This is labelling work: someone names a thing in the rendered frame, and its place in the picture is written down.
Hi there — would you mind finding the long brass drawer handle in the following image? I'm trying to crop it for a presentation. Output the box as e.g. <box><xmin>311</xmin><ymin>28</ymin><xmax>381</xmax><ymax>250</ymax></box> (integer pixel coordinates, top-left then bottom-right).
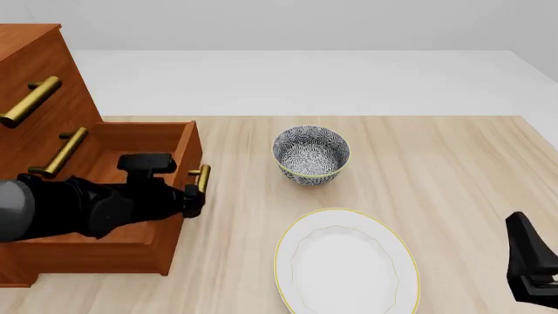
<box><xmin>0</xmin><ymin>75</ymin><xmax>63</xmax><ymax>129</ymax></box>

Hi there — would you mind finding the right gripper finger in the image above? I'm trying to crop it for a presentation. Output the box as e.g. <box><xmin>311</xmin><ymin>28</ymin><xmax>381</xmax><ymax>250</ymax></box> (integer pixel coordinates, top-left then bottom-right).
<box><xmin>505</xmin><ymin>211</ymin><xmax>558</xmax><ymax>279</ymax></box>

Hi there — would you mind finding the wooden cabinet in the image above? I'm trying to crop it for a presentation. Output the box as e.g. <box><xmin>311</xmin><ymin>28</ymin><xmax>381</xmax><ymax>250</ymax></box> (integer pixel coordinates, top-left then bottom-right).
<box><xmin>0</xmin><ymin>23</ymin><xmax>105</xmax><ymax>289</ymax></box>

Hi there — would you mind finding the white plate with yellow rim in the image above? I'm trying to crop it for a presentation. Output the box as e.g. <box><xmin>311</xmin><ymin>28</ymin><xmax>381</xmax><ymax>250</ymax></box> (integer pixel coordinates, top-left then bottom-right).
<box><xmin>273</xmin><ymin>207</ymin><xmax>422</xmax><ymax>314</ymax></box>

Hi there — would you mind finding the medium brass drawer handle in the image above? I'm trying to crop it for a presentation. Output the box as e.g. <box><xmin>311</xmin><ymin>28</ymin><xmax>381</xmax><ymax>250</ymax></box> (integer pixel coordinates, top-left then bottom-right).
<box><xmin>28</xmin><ymin>126</ymin><xmax>89</xmax><ymax>180</ymax></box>

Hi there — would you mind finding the patterned grey bowl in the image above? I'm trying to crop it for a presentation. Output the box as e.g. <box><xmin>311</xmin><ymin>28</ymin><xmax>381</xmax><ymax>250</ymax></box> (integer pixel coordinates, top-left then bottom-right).
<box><xmin>272</xmin><ymin>125</ymin><xmax>351</xmax><ymax>188</ymax></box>

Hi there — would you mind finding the wooden drawer with long handle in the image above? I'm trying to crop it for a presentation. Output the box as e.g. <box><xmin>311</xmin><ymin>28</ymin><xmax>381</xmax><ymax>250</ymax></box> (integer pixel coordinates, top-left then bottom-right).
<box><xmin>0</xmin><ymin>31</ymin><xmax>96</xmax><ymax>154</ymax></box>

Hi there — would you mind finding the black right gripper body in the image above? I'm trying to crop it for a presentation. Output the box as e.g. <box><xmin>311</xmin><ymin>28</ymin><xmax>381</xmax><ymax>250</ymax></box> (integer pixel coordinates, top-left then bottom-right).
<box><xmin>507</xmin><ymin>268</ymin><xmax>558</xmax><ymax>309</ymax></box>

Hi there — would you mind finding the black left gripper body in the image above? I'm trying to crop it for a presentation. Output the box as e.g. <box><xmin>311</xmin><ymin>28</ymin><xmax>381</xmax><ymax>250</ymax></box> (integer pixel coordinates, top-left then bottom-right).
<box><xmin>179</xmin><ymin>184</ymin><xmax>207</xmax><ymax>220</ymax></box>

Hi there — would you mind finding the wooden drawer with short handle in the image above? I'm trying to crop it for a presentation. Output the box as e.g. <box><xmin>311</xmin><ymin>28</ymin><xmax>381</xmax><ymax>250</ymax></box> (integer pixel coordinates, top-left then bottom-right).
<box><xmin>0</xmin><ymin>120</ymin><xmax>204</xmax><ymax>277</ymax></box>

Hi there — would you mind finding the short brass drawer handle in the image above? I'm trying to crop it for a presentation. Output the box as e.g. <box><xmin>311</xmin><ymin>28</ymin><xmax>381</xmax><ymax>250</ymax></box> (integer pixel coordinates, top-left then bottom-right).
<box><xmin>187</xmin><ymin>164</ymin><xmax>213</xmax><ymax>195</ymax></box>

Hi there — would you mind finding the wooden drawer with medium handle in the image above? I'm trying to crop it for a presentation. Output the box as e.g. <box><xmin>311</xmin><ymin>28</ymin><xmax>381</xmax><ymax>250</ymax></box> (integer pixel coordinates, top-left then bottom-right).
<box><xmin>0</xmin><ymin>100</ymin><xmax>105</xmax><ymax>186</ymax></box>

